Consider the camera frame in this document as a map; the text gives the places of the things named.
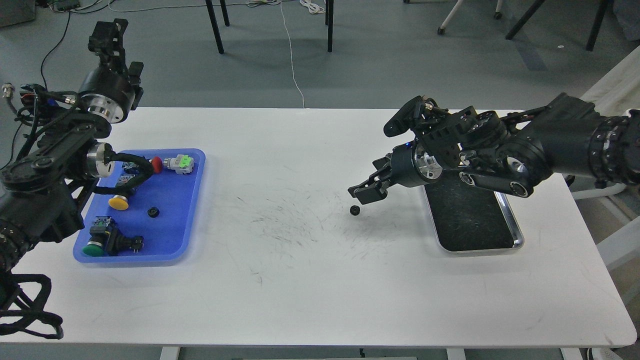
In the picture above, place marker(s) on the yellow push button switch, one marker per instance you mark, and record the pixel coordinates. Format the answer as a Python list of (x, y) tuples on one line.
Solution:
[(121, 201)]

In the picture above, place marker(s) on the white green switch block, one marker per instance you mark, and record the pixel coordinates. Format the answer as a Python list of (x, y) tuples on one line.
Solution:
[(181, 164)]

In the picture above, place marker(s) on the black chair legs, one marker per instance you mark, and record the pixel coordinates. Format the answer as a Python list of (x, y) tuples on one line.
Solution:
[(328, 7)]

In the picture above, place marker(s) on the beige cloth cover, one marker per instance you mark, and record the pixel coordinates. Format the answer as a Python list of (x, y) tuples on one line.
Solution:
[(618, 90)]

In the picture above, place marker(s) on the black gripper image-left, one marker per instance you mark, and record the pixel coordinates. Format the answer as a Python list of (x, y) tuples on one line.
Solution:
[(105, 92)]

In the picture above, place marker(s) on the red push button switch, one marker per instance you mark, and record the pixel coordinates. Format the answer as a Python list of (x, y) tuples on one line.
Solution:
[(134, 168)]

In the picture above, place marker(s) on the silver metal tray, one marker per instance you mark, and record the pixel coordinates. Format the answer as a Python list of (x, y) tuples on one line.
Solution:
[(469, 220)]

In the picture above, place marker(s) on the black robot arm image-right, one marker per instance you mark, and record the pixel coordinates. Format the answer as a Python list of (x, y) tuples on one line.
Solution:
[(508, 154)]

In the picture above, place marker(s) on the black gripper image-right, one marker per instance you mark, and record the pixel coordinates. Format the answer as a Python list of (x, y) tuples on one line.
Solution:
[(409, 165)]

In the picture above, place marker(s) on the green push button switch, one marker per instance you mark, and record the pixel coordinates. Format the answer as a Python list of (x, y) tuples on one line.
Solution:
[(106, 239)]

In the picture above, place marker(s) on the blue plastic tray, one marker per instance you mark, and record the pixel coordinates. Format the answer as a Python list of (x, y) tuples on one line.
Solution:
[(167, 236)]

